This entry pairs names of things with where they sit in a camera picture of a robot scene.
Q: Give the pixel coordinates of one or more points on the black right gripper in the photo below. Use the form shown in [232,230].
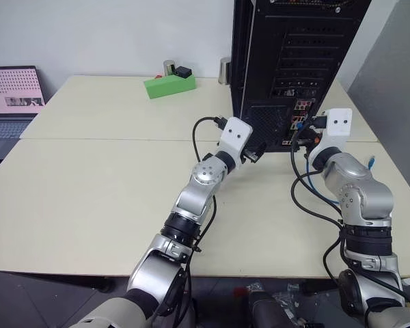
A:
[312,140]

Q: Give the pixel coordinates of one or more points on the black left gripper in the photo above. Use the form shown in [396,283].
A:
[248,156]

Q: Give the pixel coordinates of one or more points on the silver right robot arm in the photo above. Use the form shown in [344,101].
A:
[362,191]

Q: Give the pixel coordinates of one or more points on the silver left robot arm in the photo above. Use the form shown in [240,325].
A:
[198,201]

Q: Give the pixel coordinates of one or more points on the black computer tower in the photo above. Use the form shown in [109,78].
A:
[270,51]

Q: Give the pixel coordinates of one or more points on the tall silver metal cylinder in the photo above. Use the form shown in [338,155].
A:
[224,71]

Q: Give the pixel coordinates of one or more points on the grey partition panel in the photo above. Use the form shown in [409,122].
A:
[389,85]

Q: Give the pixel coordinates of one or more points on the small black box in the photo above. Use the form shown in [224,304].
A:
[184,71]

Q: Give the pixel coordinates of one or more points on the green rectangular box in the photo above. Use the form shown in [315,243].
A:
[169,87]

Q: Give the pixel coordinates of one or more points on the short silver metal cylinder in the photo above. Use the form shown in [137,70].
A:
[169,67]

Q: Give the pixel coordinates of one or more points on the dark rounded shape under table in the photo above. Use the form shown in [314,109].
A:
[266,309]

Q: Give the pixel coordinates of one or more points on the laptop with pink screen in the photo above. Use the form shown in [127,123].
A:
[10,92]

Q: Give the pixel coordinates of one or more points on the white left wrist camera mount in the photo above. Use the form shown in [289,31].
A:
[235,136]

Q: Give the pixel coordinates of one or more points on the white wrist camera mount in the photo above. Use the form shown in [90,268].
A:
[338,123]
[235,136]

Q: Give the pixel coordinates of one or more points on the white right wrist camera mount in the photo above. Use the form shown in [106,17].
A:
[338,123]

